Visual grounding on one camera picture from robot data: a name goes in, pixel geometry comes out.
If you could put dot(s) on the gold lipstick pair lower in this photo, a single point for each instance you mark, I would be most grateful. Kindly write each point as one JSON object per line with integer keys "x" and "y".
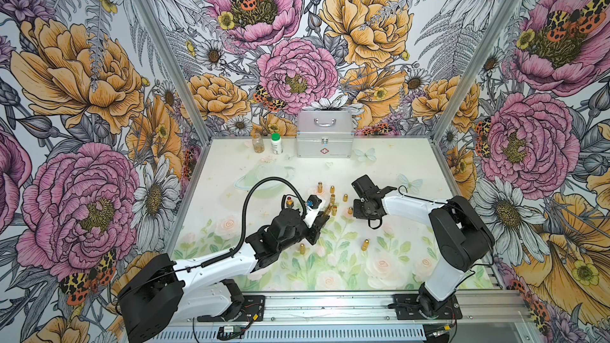
{"x": 365, "y": 245}

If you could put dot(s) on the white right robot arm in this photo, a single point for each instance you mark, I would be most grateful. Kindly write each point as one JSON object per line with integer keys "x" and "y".
{"x": 462, "y": 237}

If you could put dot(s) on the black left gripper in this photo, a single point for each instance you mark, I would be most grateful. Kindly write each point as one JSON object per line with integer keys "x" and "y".
{"x": 315, "y": 229}

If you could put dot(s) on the silver aluminium first aid case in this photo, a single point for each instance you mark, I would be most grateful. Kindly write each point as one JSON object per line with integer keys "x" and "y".
{"x": 324, "y": 134}

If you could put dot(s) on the white bottle green cap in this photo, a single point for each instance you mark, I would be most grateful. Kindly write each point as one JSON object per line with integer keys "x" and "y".
{"x": 276, "y": 143}

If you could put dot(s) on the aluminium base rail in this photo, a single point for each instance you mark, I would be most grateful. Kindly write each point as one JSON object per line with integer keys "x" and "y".
{"x": 476, "y": 316}

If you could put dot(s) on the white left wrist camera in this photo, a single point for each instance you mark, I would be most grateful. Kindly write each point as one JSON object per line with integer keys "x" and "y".
{"x": 313, "y": 206}

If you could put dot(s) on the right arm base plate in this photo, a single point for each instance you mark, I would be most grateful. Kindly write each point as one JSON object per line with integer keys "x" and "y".
{"x": 412, "y": 306}

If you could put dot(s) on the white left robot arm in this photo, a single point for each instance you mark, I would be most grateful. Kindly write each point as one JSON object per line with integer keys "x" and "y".
{"x": 166, "y": 291}

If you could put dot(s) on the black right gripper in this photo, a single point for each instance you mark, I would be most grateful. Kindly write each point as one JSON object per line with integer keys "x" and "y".
{"x": 357, "y": 212}

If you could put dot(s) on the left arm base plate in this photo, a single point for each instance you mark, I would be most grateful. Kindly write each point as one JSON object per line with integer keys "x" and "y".
{"x": 252, "y": 308}

